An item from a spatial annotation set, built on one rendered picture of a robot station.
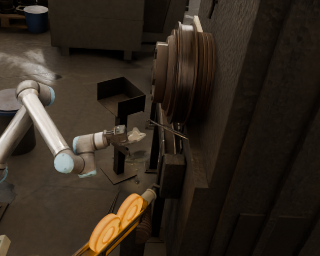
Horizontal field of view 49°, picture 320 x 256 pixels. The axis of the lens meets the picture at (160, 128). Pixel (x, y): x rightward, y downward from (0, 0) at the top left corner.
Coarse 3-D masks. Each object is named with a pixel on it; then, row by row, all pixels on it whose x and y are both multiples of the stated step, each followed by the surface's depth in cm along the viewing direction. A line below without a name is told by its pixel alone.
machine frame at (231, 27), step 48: (240, 0) 115; (288, 0) 97; (240, 48) 111; (288, 48) 102; (240, 96) 115; (288, 96) 116; (192, 144) 162; (240, 144) 128; (288, 144) 128; (192, 192) 145; (240, 192) 139; (288, 192) 139; (192, 240) 162; (240, 240) 161; (288, 240) 162
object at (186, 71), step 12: (180, 24) 150; (180, 36) 144; (192, 36) 146; (180, 48) 141; (192, 48) 143; (180, 60) 140; (192, 60) 142; (180, 72) 140; (192, 72) 142; (180, 84) 142; (192, 84) 143; (180, 96) 145; (180, 108) 149; (168, 120) 166; (180, 120) 158
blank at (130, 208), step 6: (126, 198) 144; (132, 198) 144; (138, 198) 146; (126, 204) 142; (132, 204) 143; (138, 204) 149; (120, 210) 141; (126, 210) 141; (132, 210) 151; (138, 210) 152; (120, 216) 141; (126, 216) 144; (132, 216) 150; (126, 222) 146; (120, 228) 145
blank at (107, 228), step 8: (112, 216) 134; (104, 224) 131; (112, 224) 134; (120, 224) 142; (96, 232) 129; (104, 232) 131; (112, 232) 139; (96, 240) 129; (104, 240) 137; (96, 248) 131
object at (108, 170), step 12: (108, 84) 233; (120, 84) 239; (132, 84) 231; (108, 96) 238; (120, 96) 241; (132, 96) 236; (144, 96) 222; (108, 108) 226; (120, 108) 215; (132, 108) 221; (144, 108) 228; (120, 120) 232; (120, 156) 253; (108, 168) 266; (120, 168) 260; (120, 180) 258
